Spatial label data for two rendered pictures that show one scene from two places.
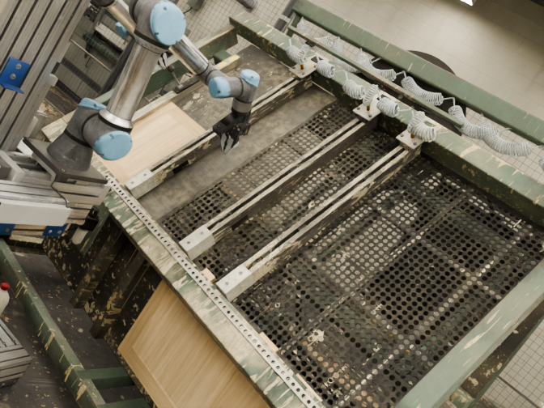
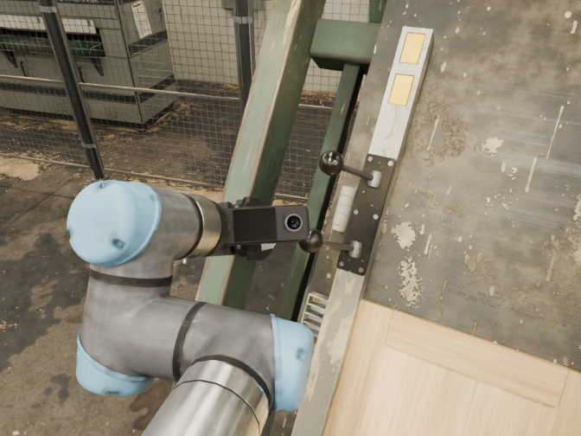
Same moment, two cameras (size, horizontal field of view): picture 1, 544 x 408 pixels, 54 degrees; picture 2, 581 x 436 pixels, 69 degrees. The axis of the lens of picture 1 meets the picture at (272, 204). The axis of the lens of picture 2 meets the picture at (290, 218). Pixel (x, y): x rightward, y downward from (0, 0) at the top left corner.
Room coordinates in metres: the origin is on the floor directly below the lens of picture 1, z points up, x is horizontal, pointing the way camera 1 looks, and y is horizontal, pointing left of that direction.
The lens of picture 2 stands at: (2.28, 0.92, 1.82)
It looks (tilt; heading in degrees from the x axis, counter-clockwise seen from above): 35 degrees down; 353
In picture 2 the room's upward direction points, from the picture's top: straight up
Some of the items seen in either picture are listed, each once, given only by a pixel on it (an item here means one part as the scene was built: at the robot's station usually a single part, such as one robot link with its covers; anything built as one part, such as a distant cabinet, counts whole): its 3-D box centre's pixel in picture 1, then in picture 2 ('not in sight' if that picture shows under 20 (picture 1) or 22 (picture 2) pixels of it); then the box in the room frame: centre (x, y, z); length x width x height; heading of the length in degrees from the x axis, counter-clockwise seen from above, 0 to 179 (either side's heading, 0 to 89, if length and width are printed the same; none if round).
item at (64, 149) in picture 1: (74, 147); not in sight; (1.80, 0.68, 1.09); 0.15 x 0.15 x 0.10
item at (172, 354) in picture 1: (205, 373); not in sight; (2.03, -0.16, 0.52); 0.90 x 0.02 x 0.55; 56
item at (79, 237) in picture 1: (59, 200); not in sight; (2.29, 0.81, 0.69); 0.50 x 0.14 x 0.24; 56
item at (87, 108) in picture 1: (91, 120); not in sight; (1.80, 0.68, 1.20); 0.13 x 0.12 x 0.14; 54
